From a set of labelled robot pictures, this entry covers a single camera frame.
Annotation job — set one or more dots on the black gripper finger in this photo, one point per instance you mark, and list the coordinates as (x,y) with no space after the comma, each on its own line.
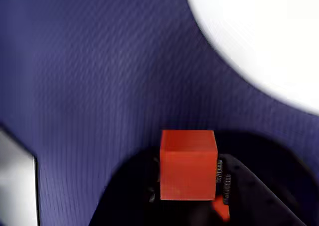
(129,193)
(251,203)

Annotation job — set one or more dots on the red cube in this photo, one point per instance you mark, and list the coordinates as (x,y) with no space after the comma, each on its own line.
(188,166)
(221,209)

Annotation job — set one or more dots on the white round plate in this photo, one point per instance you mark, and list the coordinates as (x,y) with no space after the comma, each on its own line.
(261,36)

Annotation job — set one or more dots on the black metal bucket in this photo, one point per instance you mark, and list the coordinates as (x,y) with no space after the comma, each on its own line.
(286,173)

